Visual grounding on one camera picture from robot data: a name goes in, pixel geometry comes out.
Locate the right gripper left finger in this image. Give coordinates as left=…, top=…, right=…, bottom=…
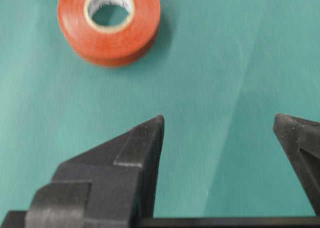
left=25, top=115, right=165, bottom=228

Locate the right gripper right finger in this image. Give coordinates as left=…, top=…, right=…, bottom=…
left=273, top=113, right=320, bottom=216

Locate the orange red tape roll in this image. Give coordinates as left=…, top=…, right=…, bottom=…
left=57, top=0, right=161, bottom=67

